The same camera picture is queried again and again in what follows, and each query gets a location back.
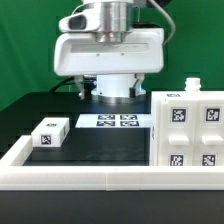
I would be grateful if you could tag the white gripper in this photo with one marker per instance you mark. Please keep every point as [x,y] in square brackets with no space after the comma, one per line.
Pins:
[81,50]

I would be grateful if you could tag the white cabinet top block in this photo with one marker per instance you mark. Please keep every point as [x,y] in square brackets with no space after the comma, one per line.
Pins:
[50,132]

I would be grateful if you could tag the white cabinet door panel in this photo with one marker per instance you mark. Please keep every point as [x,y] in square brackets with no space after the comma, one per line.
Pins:
[180,135]
[210,134]

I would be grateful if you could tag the white cabinet body box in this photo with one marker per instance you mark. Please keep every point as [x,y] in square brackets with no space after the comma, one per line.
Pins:
[160,104]

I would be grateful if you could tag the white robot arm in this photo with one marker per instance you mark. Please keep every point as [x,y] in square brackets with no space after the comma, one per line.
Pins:
[116,15]

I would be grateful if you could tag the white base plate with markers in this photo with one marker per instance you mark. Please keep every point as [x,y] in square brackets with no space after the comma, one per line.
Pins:
[114,121]

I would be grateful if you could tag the white U-shaped fence frame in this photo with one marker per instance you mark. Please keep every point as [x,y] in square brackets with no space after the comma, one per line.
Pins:
[16,175]

